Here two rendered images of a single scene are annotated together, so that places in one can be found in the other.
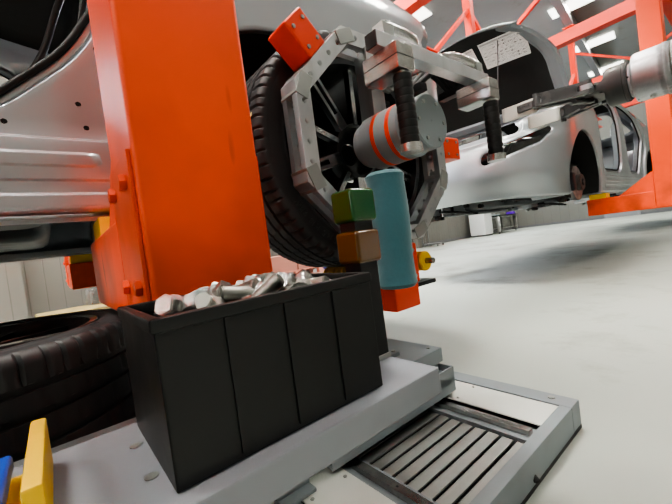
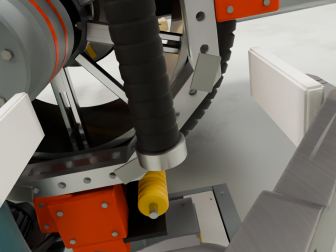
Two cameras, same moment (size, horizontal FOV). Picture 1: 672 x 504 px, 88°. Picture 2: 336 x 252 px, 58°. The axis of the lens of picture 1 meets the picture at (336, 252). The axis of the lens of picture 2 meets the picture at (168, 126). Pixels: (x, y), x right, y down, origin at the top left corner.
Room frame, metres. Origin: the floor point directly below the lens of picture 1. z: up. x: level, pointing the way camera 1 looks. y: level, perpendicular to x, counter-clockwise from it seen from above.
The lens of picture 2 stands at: (0.72, -0.58, 0.89)
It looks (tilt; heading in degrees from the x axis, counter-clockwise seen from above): 27 degrees down; 40
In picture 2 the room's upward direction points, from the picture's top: 11 degrees counter-clockwise
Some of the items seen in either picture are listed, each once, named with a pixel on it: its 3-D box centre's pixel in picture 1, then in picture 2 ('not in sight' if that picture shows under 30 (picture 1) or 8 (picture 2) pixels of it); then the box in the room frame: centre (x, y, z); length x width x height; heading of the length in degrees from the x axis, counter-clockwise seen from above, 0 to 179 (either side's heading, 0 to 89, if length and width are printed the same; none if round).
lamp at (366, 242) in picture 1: (358, 246); not in sight; (0.43, -0.03, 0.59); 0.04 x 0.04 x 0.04; 39
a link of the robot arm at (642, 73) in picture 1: (651, 73); not in sight; (0.65, -0.62, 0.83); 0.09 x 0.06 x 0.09; 129
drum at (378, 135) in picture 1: (397, 134); (3, 42); (0.90, -0.20, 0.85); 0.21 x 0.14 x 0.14; 39
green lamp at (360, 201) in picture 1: (353, 206); not in sight; (0.43, -0.03, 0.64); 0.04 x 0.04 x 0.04; 39
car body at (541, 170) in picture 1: (541, 150); not in sight; (4.91, -3.03, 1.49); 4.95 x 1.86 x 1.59; 129
